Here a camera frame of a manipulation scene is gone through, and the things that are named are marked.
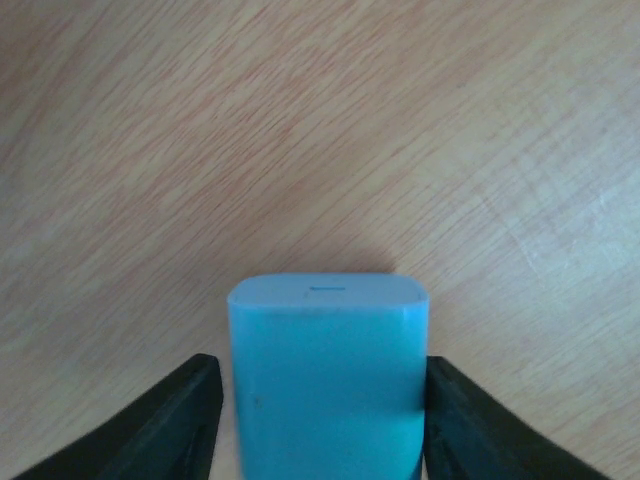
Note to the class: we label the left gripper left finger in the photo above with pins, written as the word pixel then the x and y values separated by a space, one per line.
pixel 169 432

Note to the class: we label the blue charger plug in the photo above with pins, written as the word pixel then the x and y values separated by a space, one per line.
pixel 329 375

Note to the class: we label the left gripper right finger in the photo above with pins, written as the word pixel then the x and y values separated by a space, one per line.
pixel 470 435

